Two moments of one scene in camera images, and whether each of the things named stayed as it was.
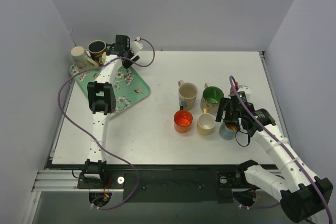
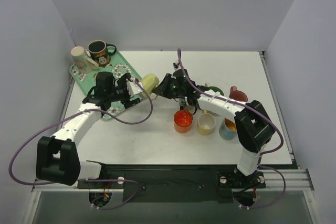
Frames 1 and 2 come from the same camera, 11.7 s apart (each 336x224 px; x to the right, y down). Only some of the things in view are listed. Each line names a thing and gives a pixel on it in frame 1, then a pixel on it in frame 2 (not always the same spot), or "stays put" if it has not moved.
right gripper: x=231 y=108 → x=169 y=86
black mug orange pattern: x=96 y=48 stays put
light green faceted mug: x=102 y=60 → x=150 y=81
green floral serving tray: x=129 y=87 stays put
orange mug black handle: x=182 y=120 stays put
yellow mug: x=206 y=123 stays put
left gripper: x=125 y=54 → x=128 y=93
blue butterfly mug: x=227 y=131 stays put
